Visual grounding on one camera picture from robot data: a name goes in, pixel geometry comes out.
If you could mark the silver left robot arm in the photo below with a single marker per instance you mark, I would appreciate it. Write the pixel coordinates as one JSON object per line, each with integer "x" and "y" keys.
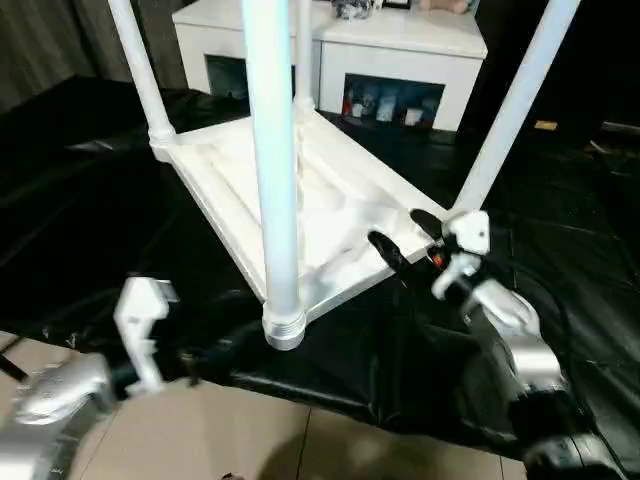
{"x": 50, "y": 400}

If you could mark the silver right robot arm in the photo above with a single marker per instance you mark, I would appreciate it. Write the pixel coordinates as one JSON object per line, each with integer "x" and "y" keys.
{"x": 510, "y": 330}

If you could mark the small dark picture frame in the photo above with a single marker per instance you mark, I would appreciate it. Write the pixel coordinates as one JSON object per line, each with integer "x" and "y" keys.
{"x": 395, "y": 3}

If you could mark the small yellow tag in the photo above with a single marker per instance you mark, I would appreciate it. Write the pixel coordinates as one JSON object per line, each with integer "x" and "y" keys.
{"x": 545, "y": 125}

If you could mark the small grey object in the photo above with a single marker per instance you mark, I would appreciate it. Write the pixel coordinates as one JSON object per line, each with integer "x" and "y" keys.
{"x": 355, "y": 8}

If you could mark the black work mat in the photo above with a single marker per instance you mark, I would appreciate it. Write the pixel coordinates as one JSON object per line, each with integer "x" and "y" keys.
{"x": 80, "y": 220}

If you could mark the white cabinet with glass doors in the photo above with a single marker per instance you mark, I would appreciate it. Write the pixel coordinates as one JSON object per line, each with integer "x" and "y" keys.
{"x": 400, "y": 50}

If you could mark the grey curtain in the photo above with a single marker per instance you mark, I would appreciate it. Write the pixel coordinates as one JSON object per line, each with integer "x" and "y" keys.
{"x": 60, "y": 45}

